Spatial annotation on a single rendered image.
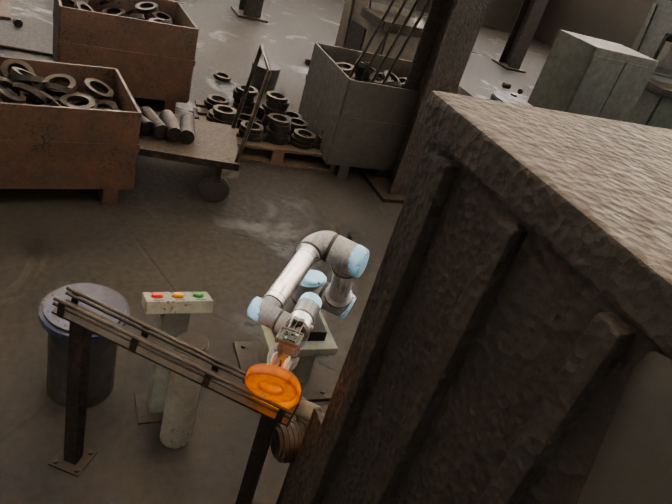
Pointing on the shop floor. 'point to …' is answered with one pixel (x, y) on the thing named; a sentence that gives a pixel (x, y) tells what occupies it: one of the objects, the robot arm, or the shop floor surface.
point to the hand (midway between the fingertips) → (272, 378)
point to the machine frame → (500, 313)
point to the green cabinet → (591, 77)
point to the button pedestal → (149, 410)
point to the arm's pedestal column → (309, 376)
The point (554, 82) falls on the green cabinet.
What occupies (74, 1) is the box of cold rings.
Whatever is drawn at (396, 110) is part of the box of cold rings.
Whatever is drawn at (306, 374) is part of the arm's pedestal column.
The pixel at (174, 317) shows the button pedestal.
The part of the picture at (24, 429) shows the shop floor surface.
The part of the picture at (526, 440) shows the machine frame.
